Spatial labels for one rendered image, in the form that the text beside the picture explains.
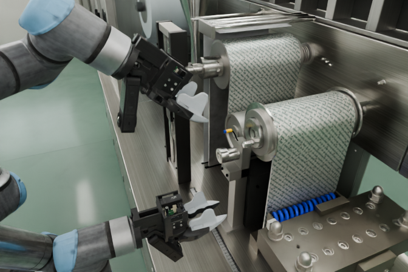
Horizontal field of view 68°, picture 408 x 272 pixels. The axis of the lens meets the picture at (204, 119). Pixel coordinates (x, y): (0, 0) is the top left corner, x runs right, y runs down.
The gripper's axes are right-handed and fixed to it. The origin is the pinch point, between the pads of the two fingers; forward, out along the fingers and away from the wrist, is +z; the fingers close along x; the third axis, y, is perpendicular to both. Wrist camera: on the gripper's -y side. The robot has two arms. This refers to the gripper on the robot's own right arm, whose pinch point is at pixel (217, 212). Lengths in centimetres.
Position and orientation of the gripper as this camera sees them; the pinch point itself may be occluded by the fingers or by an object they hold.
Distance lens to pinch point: 76.4
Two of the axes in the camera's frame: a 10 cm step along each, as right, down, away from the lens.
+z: 9.3, -1.9, 3.3
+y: 0.0, -8.7, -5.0
